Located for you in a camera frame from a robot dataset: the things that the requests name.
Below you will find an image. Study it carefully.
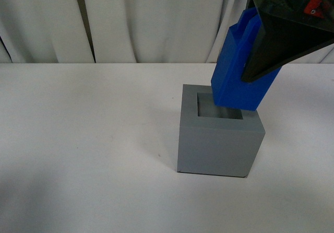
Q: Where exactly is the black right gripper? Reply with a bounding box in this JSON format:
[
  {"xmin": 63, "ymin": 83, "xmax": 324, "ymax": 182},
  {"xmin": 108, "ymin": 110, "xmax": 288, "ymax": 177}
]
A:
[{"xmin": 242, "ymin": 0, "xmax": 333, "ymax": 82}]

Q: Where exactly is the blue block with handle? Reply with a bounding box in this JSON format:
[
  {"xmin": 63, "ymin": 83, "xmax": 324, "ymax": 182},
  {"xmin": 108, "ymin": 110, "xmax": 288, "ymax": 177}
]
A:
[{"xmin": 211, "ymin": 7, "xmax": 280, "ymax": 111}]

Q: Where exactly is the gray cube base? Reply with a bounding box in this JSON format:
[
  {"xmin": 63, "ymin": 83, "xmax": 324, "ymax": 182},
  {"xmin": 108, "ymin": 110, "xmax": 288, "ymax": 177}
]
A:
[{"xmin": 177, "ymin": 85, "xmax": 265, "ymax": 178}]

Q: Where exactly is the white curtain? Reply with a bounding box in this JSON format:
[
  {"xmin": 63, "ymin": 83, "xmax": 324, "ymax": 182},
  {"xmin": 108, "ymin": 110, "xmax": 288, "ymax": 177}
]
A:
[{"xmin": 0, "ymin": 0, "xmax": 334, "ymax": 64}]

